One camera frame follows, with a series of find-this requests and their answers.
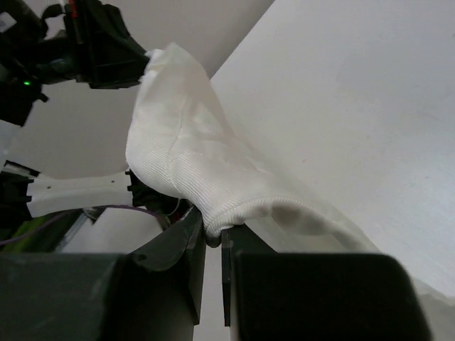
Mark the white pleated skirt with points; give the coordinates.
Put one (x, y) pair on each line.
(329, 157)

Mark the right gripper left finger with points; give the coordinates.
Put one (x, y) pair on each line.
(153, 293)

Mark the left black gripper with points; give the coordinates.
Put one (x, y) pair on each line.
(85, 41)

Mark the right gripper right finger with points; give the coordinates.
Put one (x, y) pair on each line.
(269, 295)

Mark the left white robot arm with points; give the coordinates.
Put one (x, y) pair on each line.
(26, 194)

